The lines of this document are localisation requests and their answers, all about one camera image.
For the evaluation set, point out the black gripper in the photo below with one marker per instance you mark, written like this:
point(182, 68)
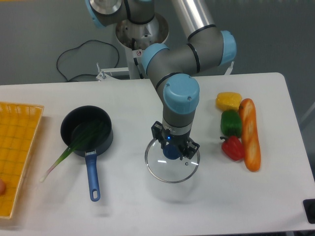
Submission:
point(187, 146)

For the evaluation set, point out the black device at table edge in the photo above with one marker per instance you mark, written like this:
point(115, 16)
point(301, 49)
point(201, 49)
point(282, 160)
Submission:
point(309, 207)

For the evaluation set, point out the green bell pepper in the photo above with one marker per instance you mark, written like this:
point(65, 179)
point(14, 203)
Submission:
point(231, 124)

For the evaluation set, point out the dark pot with blue handle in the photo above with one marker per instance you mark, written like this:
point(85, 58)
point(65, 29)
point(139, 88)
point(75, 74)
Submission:
point(70, 122)

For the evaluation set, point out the red bell pepper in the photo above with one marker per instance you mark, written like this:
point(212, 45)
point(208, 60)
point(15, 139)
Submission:
point(233, 148)

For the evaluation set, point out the yellow bell pepper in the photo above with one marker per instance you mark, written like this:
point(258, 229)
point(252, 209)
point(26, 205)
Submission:
point(228, 101)

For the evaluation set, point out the glass pot lid blue knob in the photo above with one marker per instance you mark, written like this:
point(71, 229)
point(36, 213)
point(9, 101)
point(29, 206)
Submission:
point(166, 165)

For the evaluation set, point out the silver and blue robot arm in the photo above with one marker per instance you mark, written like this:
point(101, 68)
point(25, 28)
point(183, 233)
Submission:
point(179, 92)

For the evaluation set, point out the yellow woven basket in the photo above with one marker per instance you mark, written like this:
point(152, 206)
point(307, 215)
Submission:
point(18, 128)

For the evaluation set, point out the orange baguette bread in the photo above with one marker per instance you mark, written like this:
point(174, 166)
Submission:
point(249, 136)

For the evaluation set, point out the green onion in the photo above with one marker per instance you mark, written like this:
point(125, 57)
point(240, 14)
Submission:
point(73, 145)

